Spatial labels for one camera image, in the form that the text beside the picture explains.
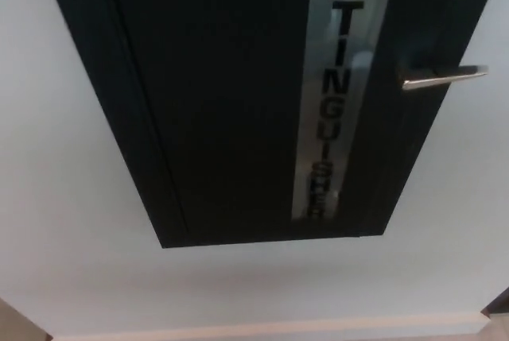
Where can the black glass door frame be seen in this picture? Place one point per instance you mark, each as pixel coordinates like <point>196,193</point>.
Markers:
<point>499,305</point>

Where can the black wall cabinet frame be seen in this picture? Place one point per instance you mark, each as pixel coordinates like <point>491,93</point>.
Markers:
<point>127,118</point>

